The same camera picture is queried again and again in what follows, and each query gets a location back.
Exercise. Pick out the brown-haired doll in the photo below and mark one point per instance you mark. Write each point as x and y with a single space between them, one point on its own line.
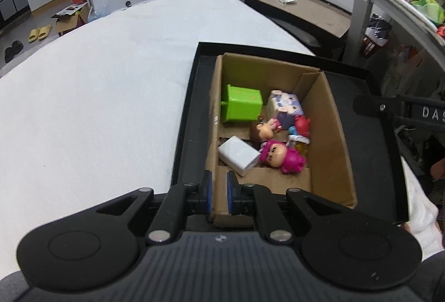
262 130

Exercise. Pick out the red basket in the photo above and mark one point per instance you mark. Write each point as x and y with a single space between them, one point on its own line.
370 48

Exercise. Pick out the black tray with cardboard liner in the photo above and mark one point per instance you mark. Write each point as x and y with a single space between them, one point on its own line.
313 13

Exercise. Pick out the black plastic bag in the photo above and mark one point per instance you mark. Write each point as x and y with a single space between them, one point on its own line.
379 25

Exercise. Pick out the grey metal desk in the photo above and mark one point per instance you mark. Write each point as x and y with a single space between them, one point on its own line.
358 16

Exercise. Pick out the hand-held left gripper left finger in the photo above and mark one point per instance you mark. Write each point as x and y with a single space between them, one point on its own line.
209 190

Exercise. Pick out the yellow slipper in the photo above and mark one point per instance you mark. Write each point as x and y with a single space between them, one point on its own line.
33 36
44 32

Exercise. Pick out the white rectangular box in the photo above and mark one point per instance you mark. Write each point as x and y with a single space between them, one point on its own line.
238 155

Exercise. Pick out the green toy bin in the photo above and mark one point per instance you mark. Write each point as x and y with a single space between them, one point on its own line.
243 105

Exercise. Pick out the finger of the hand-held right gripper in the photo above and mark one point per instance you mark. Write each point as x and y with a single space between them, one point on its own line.
379 106

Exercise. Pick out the yellow translucent toy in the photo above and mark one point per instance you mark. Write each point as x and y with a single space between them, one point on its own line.
301 149

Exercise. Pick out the small white blue toy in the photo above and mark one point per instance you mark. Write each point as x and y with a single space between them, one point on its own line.
298 139

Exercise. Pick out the person's dark trousers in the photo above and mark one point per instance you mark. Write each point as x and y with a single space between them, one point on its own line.
434 277

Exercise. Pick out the green plastic bag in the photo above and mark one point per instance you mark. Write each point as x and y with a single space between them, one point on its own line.
431 9

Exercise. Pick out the person's right hand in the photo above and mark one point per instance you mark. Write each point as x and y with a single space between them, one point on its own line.
438 168

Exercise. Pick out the large black tray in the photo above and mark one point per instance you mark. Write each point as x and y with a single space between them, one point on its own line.
196 114

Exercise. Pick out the open brown cardboard box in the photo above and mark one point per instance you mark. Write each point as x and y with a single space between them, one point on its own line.
67 22

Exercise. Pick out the white printed plastic bag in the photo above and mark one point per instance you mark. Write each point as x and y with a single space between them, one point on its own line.
403 69

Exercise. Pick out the pink-haired doll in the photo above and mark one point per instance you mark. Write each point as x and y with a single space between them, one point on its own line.
278 156

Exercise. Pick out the red toy figure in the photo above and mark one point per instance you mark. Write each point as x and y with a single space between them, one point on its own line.
303 125

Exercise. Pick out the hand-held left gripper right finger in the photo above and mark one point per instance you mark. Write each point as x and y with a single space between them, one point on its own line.
230 190

